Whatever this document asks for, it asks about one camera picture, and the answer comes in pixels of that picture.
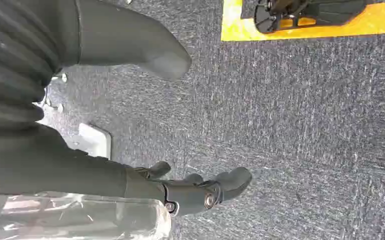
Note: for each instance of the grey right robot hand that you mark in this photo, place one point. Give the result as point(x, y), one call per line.
point(63, 172)

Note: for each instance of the shiny steel bench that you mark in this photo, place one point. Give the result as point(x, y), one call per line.
point(80, 218)

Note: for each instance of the small silver bolt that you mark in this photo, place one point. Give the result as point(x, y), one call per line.
point(63, 78)

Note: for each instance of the ribbed grey right arm sleeve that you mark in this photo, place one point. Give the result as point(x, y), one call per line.
point(13, 59)

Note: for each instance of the black robot foot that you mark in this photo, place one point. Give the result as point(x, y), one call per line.
point(328, 13)

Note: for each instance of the yellow floor tape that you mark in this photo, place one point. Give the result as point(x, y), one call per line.
point(345, 30)

